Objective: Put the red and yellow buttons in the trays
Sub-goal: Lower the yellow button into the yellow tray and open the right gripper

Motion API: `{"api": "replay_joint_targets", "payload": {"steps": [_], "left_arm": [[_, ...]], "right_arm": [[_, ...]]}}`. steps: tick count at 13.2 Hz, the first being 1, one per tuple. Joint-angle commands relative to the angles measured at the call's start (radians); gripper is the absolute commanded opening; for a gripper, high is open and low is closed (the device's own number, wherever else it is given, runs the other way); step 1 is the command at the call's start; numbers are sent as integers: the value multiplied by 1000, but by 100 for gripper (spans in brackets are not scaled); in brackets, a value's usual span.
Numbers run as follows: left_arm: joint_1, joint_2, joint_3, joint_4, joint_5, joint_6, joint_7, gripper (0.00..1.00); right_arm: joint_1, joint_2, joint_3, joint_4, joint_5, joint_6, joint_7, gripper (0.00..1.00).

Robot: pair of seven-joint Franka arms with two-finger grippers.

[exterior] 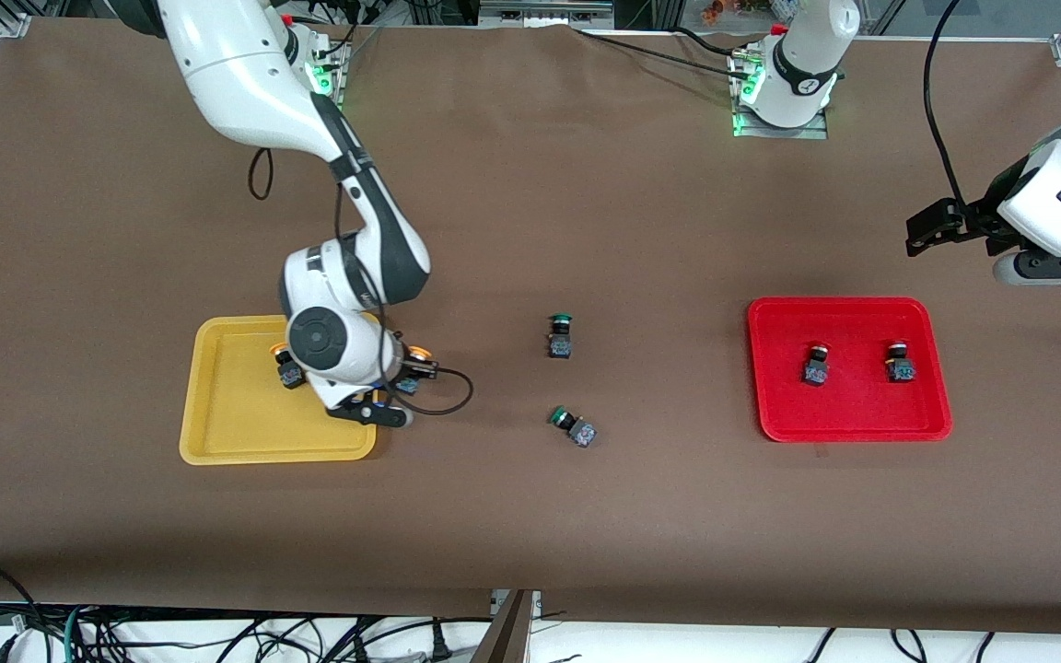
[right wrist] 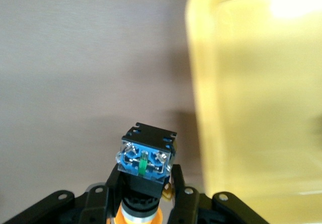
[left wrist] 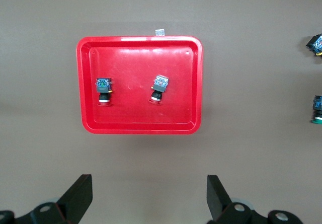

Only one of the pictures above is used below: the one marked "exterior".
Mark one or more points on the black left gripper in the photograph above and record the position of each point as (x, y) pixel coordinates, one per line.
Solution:
(980, 219)

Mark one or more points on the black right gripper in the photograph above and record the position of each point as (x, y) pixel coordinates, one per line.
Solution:
(399, 366)

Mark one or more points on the yellow push button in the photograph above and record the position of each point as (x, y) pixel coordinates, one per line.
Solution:
(289, 374)
(418, 353)

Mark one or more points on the red push button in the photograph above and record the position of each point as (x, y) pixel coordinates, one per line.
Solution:
(902, 370)
(815, 371)

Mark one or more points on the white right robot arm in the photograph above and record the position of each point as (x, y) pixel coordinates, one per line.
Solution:
(245, 83)

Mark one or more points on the green push button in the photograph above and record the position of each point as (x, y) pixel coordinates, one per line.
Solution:
(581, 433)
(560, 345)

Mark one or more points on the brown table cloth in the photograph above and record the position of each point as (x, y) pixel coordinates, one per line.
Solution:
(530, 212)

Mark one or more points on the red plastic tray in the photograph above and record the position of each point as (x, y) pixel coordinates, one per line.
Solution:
(853, 405)

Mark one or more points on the yellow plastic tray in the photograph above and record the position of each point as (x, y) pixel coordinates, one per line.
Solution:
(227, 414)

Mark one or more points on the black power plug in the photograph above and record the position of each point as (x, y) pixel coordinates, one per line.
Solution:
(441, 645)

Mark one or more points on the aluminium profile bar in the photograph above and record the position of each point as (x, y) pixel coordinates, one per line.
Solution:
(512, 635)

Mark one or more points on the grey metal box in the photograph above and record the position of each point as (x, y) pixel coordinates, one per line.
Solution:
(544, 11)

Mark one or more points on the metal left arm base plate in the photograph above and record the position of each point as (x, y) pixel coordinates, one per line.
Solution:
(821, 129)

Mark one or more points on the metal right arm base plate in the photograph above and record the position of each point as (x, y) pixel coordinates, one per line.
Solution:
(339, 87)

